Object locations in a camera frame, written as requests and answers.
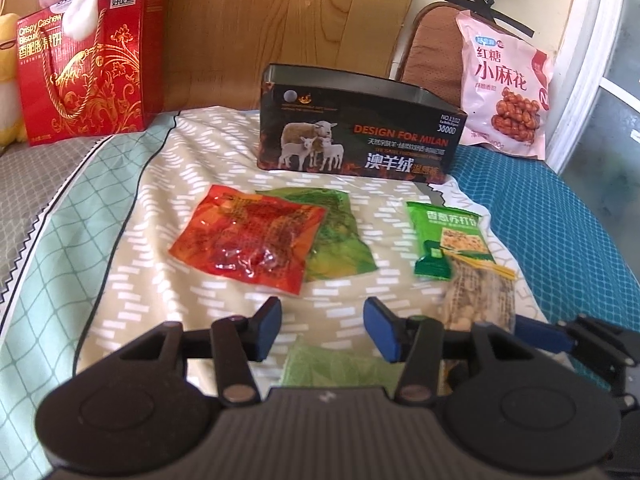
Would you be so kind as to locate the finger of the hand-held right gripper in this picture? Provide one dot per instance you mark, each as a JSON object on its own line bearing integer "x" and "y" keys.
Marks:
{"x": 544, "y": 336}

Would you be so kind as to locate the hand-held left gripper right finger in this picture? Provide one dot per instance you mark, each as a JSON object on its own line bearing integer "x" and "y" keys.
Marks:
{"x": 382, "y": 332}

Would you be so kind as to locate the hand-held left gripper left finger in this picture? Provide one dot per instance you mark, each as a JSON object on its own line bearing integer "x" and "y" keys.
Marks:
{"x": 267, "y": 331}

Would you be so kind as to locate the clear beige snack packet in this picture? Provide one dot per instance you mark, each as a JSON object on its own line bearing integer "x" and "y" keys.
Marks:
{"x": 480, "y": 295}

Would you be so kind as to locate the small light green packet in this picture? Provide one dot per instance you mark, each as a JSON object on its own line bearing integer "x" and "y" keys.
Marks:
{"x": 330, "y": 365}

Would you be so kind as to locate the red snack packet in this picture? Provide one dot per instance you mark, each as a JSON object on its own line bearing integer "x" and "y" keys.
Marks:
{"x": 250, "y": 240}

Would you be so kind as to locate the green translucent snack packet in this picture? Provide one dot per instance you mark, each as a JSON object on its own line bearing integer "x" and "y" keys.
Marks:
{"x": 342, "y": 240}

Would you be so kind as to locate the green cracker packet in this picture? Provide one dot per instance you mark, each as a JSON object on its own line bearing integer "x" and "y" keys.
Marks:
{"x": 445, "y": 235}

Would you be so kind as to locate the blue patterned cloth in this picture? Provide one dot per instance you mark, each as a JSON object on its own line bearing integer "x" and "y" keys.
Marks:
{"x": 550, "y": 220}

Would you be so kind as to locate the beige dash-patterned bedsheet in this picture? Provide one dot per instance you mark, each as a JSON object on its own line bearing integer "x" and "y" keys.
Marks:
{"x": 210, "y": 150}

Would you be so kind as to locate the black tin box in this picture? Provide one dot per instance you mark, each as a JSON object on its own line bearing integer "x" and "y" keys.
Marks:
{"x": 360, "y": 130}

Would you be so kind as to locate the green checked bedsheet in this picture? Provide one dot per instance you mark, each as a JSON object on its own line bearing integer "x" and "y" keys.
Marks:
{"x": 95, "y": 220}

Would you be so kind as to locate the pink snack bag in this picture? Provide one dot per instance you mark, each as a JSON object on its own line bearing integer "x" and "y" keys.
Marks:
{"x": 505, "y": 85}

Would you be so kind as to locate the grey striped cloth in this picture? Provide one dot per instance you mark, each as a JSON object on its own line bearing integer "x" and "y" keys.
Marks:
{"x": 35, "y": 190}

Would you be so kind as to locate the chair with brown cushion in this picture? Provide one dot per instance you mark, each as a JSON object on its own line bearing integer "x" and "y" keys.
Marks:
{"x": 435, "y": 45}

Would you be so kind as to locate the red gift box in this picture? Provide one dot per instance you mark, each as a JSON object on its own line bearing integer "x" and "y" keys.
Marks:
{"x": 100, "y": 70}

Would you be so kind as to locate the wooden headboard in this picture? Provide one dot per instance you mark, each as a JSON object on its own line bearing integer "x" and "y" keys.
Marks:
{"x": 290, "y": 15}

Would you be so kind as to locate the long black tape strip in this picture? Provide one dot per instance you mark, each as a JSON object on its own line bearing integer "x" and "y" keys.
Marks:
{"x": 492, "y": 15}

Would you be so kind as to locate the yellow plush toy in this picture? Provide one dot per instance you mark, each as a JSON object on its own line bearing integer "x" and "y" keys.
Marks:
{"x": 9, "y": 85}

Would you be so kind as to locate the white window frame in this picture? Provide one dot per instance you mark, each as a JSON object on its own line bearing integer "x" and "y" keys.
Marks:
{"x": 590, "y": 50}

